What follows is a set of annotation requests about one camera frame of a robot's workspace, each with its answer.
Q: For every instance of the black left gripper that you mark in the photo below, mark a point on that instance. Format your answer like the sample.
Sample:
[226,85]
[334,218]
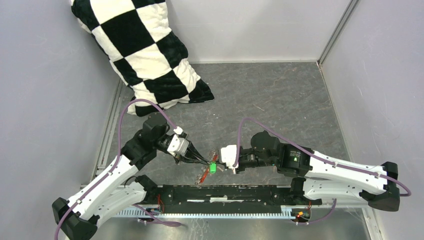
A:
[192,155]

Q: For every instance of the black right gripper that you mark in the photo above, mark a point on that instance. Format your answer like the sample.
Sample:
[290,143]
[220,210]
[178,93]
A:
[239,169]

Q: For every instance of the metal key holder red handle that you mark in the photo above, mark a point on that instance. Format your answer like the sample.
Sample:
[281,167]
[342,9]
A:
[213,156]

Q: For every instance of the small green object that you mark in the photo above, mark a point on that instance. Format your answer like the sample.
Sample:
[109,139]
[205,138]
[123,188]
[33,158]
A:
[212,168]

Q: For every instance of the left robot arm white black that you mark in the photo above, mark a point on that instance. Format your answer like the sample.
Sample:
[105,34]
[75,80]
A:
[79,216]

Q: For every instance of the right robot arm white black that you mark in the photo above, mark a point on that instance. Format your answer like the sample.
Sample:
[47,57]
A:
[316,176]

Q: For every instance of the black white checkered pillow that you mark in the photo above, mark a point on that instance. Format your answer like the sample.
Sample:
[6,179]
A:
[143,51]

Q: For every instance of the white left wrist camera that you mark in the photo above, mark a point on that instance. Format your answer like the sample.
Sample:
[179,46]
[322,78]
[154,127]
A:
[178,146]

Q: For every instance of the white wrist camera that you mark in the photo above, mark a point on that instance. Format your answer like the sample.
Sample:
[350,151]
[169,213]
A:
[227,156]
[178,146]

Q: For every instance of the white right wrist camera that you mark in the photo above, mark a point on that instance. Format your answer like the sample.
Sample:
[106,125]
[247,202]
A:
[227,156]

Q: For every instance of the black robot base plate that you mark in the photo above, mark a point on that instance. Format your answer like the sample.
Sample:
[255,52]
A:
[225,199]

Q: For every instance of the aluminium frame rail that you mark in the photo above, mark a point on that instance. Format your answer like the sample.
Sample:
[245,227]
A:
[285,211]

